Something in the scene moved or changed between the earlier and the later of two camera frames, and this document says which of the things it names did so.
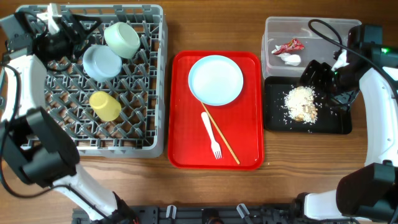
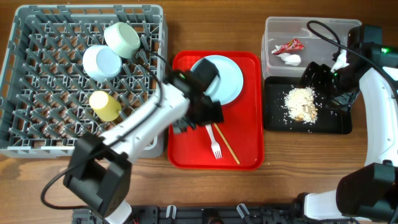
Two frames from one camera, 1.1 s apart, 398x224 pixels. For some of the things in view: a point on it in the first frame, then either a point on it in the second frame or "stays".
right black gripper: (318, 81) stays
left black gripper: (68, 33) -> (208, 117)
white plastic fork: (216, 147) stays
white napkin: (293, 60) stays
